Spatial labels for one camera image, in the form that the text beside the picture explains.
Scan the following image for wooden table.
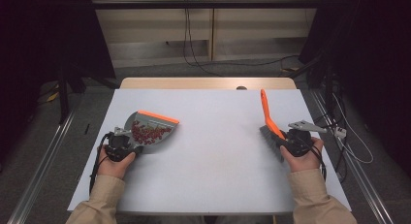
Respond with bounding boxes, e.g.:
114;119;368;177
119;77;298;90

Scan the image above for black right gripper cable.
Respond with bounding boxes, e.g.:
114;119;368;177
309;142;329;182

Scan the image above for white floor cable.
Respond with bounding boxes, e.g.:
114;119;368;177
332;93;375;165

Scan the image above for aluminium floor rail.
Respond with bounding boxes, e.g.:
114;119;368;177
310;88;395;224
6;110;78;224

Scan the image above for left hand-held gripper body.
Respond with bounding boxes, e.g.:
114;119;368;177
105;126;137;163

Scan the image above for white table board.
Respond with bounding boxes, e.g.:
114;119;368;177
67;87;353;216

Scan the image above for black wall cable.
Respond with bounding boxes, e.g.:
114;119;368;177
187;0;300;69
182;0;225;78

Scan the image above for white power adapter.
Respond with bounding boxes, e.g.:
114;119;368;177
333;126;348;140

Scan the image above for black horizontal bar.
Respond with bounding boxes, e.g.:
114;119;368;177
91;0;325;11

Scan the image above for orange brush with grey bristles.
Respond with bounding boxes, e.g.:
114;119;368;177
259;88;289;163

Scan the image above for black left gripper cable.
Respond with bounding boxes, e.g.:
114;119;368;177
88;132;113;197

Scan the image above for red kidney beans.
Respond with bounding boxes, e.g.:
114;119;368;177
130;120;174;146

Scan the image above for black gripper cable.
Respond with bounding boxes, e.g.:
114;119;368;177
309;142;329;182
88;132;113;197

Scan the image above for dark curtain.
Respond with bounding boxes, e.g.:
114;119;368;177
0;0;116;89
298;0;411;174

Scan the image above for black metal stand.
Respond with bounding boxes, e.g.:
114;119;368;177
57;64;121;125

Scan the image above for person's right hand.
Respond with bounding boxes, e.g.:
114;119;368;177
279;136;325;174

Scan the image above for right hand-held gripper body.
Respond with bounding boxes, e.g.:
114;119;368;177
279;119;329;158

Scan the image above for person's left hand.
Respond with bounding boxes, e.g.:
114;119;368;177
96;144;137;180

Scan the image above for grey dustpan with orange lip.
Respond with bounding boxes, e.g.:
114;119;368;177
123;110;180;155

